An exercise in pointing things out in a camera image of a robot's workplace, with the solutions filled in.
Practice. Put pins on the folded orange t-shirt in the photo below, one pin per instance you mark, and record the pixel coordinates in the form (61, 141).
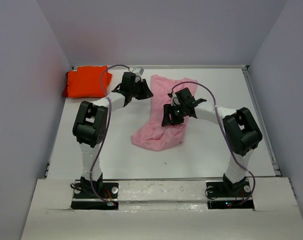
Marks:
(85, 82)

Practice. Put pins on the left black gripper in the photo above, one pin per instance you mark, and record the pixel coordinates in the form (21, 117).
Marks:
(146, 93)

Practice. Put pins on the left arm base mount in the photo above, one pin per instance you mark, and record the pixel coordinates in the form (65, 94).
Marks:
(94, 195)

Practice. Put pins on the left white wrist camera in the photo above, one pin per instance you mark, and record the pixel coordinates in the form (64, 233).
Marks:
(137, 70)

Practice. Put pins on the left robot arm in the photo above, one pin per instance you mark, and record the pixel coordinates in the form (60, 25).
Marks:
(91, 121)

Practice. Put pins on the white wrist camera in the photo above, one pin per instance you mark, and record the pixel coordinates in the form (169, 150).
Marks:
(174, 99)
(137, 70)

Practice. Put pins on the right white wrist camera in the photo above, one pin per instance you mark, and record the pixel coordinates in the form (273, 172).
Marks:
(174, 99)

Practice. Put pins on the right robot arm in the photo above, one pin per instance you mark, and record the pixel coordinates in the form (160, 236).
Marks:
(238, 126)

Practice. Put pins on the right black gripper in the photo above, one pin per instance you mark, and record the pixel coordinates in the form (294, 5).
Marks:
(168, 109)

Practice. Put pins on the aluminium table edge rail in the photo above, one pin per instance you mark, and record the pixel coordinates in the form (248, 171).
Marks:
(145, 67)

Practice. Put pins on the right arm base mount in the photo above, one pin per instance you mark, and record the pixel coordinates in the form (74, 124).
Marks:
(225, 195)

